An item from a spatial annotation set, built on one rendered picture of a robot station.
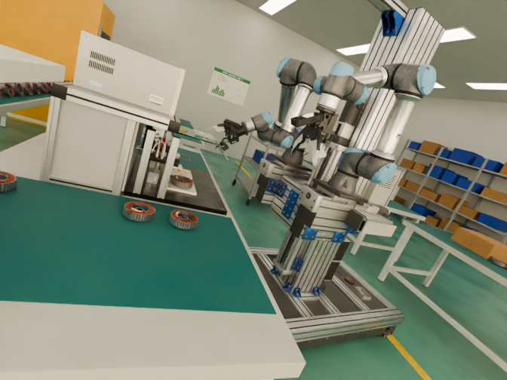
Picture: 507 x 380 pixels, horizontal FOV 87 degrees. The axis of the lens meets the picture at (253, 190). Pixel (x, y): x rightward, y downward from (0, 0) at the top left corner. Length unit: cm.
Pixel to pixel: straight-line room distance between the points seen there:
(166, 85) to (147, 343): 98
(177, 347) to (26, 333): 28
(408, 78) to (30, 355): 145
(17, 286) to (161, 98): 85
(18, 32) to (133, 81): 397
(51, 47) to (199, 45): 293
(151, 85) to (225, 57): 561
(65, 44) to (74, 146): 385
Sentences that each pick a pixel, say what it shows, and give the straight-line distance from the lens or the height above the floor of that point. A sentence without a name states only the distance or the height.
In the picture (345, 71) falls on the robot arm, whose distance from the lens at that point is 103.
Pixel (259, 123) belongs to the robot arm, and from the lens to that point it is 151.
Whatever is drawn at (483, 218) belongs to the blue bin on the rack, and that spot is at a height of 88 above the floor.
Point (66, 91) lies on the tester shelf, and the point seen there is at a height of 110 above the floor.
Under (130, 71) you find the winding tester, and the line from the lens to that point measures 129.
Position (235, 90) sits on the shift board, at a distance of 687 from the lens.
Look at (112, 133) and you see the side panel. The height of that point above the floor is 100.
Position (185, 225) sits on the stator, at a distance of 108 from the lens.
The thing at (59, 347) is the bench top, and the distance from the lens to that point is 67.
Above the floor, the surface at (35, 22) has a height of 136.
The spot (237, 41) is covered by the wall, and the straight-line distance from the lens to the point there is 693.
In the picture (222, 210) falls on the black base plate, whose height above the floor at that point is 77.
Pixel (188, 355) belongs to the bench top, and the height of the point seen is 75.
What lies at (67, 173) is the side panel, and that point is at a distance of 127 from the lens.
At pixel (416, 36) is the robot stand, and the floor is 190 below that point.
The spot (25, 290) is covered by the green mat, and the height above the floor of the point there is 75.
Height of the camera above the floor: 125
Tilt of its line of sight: 15 degrees down
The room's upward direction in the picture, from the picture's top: 20 degrees clockwise
